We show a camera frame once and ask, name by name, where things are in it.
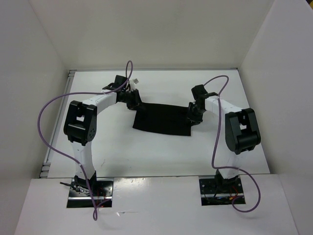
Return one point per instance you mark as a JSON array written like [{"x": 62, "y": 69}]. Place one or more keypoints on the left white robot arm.
[{"x": 81, "y": 124}]

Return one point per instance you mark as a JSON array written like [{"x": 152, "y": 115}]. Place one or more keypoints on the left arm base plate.
[{"x": 79, "y": 197}]

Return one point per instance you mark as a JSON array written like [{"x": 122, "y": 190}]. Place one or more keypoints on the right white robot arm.
[{"x": 239, "y": 133}]

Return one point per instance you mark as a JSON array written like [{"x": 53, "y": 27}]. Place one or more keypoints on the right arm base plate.
[{"x": 216, "y": 191}]

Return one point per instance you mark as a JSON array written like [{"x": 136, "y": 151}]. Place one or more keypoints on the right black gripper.
[{"x": 196, "y": 120}]

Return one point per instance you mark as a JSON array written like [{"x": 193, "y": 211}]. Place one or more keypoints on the black skirt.
[{"x": 162, "y": 119}]

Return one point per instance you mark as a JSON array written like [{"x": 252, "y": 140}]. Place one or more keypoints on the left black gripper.
[{"x": 137, "y": 100}]

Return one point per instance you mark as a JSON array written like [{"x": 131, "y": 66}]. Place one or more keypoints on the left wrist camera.
[{"x": 133, "y": 84}]

